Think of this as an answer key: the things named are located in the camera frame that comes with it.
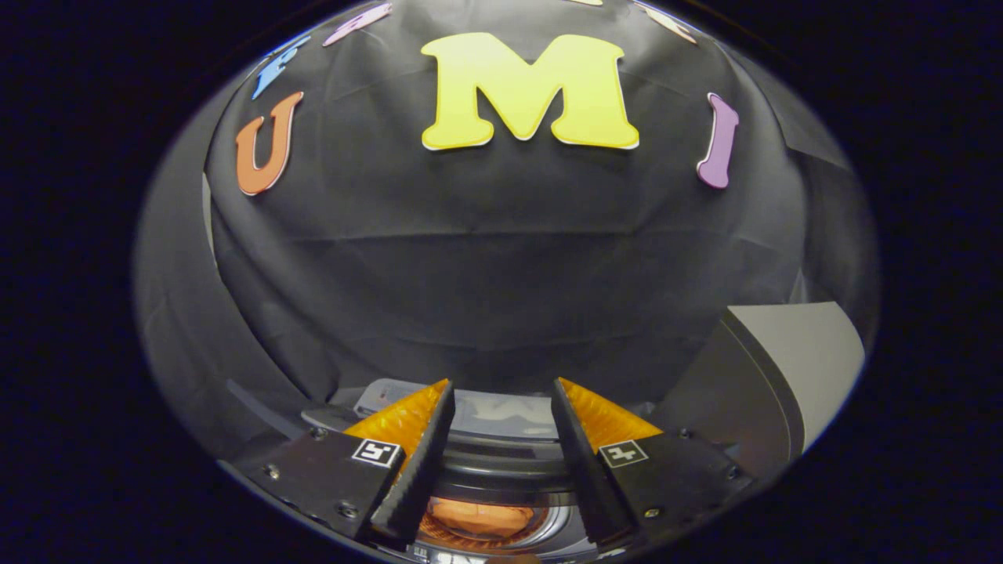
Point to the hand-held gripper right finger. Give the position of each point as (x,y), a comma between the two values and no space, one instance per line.
(682,478)

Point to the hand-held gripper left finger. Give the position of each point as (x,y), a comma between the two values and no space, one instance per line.
(329,478)

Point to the orange polo shirt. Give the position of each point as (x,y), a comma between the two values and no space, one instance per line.
(482,517)

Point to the grey top-load washing machine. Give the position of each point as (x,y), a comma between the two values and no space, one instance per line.
(501,482)

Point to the beige cabinet with black top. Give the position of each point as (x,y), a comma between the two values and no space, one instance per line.
(799,368)

